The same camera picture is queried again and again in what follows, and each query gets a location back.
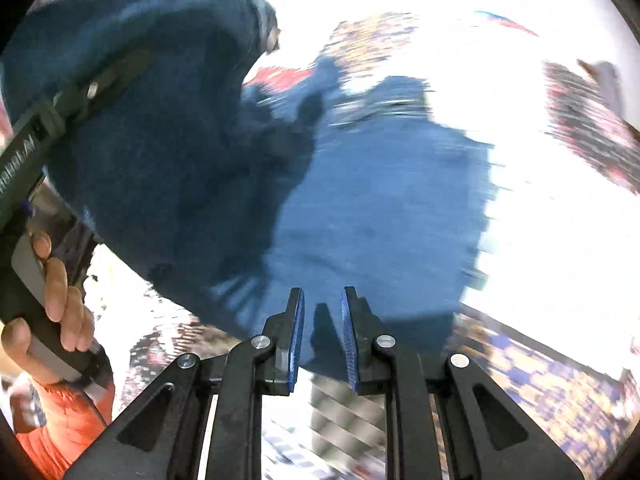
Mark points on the blue denim jacket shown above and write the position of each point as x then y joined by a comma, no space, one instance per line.
375,210

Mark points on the person's left hand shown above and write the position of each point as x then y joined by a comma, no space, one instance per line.
67,310

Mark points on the patchwork printed blanket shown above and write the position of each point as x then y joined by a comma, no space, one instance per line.
505,365

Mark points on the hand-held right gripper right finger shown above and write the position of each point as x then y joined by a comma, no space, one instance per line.
350,340

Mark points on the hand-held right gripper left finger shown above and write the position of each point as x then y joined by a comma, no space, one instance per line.
298,340

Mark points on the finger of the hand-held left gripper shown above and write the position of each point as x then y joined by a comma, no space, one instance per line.
95,87

